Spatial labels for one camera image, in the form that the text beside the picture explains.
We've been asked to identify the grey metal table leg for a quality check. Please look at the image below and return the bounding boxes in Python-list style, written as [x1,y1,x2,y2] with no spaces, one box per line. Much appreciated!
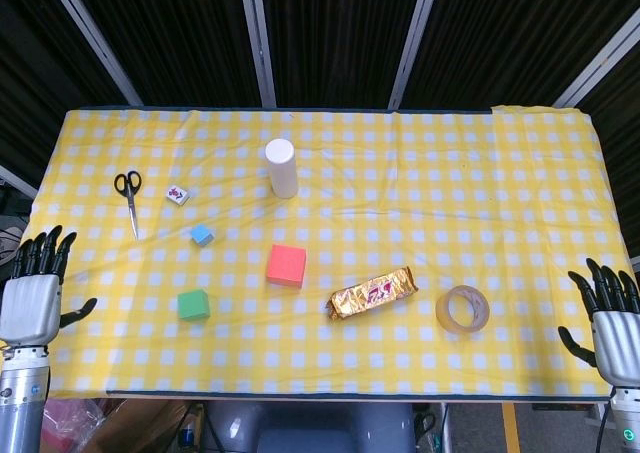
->
[438,401,455,453]

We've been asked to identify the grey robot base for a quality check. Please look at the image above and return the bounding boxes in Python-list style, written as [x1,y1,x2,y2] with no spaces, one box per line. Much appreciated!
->
[199,400,416,453]

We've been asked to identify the gold biscuit packet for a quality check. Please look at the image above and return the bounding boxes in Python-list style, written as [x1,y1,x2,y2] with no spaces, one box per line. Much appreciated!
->
[327,265,419,323]

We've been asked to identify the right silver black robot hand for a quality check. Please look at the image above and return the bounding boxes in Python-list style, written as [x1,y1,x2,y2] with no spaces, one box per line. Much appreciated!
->
[557,257,640,387]

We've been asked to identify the small blue cube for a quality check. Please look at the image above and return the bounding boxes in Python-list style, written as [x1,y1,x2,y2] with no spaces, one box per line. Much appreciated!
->
[190,224,215,248]

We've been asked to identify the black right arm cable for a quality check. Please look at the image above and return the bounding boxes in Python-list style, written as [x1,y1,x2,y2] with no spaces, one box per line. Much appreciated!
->
[592,397,614,453]

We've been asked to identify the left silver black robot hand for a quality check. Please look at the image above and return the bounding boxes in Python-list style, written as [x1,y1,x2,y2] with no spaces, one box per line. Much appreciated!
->
[0,225,99,347]

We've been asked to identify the pink plastic bag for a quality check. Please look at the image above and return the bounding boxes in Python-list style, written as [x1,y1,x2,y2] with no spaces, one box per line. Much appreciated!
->
[39,397,109,453]

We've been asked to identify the red-orange block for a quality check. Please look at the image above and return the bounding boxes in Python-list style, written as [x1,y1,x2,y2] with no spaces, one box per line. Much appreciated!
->
[265,244,308,290]

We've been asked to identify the white cylinder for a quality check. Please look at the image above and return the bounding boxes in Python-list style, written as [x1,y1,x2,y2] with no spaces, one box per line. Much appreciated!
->
[264,138,300,200]

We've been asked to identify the brown cardboard box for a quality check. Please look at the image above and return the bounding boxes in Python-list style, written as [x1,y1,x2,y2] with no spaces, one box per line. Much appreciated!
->
[84,397,191,453]

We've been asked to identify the black handled scissors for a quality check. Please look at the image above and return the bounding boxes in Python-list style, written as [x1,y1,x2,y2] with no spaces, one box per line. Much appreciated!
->
[113,170,143,241]

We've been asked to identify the white mahjong tile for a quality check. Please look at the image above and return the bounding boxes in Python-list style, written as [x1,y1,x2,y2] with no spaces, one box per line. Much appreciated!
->
[165,184,193,207]

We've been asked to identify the green cube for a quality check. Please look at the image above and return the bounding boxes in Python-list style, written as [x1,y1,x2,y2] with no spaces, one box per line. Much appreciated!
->
[177,289,212,323]

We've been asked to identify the yellow white checked tablecloth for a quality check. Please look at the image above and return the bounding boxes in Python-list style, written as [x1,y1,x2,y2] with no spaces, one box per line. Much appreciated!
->
[0,103,640,399]

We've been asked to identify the clear tape roll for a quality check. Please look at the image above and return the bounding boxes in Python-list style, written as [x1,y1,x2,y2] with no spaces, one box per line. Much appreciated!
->
[434,284,492,334]

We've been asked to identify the white frame post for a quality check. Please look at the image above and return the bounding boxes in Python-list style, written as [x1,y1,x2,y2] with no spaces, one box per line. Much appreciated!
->
[387,0,444,110]
[237,0,278,108]
[0,164,39,197]
[42,0,145,107]
[552,7,640,109]

